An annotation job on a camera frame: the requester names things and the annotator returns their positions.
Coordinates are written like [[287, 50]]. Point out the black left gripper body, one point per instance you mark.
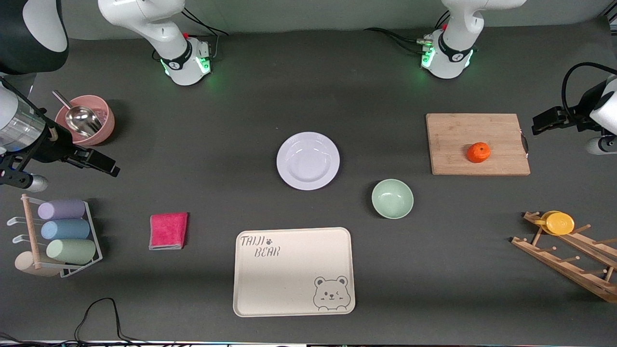
[[577, 118]]

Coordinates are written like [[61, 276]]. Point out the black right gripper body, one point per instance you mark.
[[54, 149]]

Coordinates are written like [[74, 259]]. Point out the orange fruit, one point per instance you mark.
[[478, 153]]

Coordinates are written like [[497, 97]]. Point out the white round plate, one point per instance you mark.
[[308, 161]]

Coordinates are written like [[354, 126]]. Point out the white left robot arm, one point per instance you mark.
[[453, 58]]

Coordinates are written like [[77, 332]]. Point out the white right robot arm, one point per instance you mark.
[[144, 19]]

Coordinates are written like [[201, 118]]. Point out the pink bowl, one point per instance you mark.
[[103, 127]]

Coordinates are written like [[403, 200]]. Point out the metal scoop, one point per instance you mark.
[[83, 121]]

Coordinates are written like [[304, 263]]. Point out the purple cup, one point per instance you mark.
[[61, 209]]

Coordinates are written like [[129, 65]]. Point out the blue cup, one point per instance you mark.
[[65, 229]]

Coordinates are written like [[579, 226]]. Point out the wooden rack rod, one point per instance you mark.
[[31, 226]]

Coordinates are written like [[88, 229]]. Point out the wooden cutting board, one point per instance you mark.
[[453, 140]]

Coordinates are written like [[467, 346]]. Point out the pale green cup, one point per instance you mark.
[[71, 251]]

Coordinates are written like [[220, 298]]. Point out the pink folded cloth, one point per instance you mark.
[[167, 231]]

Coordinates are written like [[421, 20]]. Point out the yellow cup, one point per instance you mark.
[[559, 223]]

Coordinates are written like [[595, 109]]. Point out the beige cup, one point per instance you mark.
[[24, 262]]

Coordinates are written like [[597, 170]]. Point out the wooden peg drying rack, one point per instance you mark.
[[569, 270]]

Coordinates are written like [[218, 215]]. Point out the light green bowl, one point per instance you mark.
[[392, 198]]

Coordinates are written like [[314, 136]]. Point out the cream bear print tray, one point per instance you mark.
[[289, 274]]

